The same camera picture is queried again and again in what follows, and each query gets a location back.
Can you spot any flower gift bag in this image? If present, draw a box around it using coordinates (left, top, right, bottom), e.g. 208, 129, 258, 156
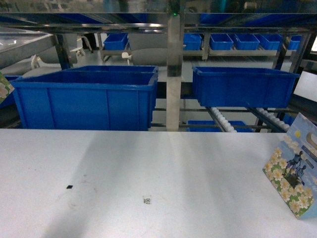
0, 73, 15, 104
263, 113, 317, 219

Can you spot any blue bin on centre rack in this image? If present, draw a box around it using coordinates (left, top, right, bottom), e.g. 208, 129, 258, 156
192, 66, 300, 108

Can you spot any large blue bin left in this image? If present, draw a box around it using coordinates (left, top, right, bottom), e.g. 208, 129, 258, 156
12, 65, 159, 131

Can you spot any QR code sticker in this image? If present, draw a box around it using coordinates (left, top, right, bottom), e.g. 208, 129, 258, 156
143, 195, 152, 205

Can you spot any steel rack upright post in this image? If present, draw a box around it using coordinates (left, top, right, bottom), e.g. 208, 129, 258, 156
166, 0, 186, 131

